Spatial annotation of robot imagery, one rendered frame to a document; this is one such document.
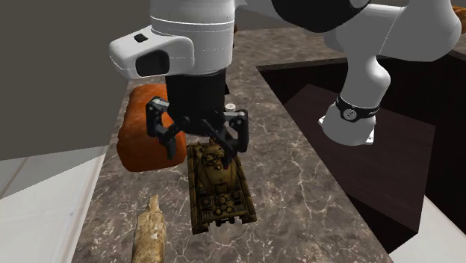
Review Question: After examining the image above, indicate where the orange brown rounded object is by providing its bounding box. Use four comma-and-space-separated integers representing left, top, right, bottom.
451, 4, 466, 36

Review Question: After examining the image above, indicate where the olive yellow toy tank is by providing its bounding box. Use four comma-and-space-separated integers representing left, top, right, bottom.
186, 139, 258, 235

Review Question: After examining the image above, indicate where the beige speckled baguette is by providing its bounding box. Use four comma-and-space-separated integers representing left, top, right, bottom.
131, 194, 167, 263

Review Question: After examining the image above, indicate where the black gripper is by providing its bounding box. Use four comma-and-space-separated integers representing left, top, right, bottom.
145, 68, 250, 167

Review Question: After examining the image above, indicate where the dark brown robot stand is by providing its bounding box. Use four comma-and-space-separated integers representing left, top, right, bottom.
258, 54, 466, 255

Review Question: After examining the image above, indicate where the orange brown bread loaf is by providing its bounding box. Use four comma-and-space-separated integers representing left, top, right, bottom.
116, 83, 187, 173

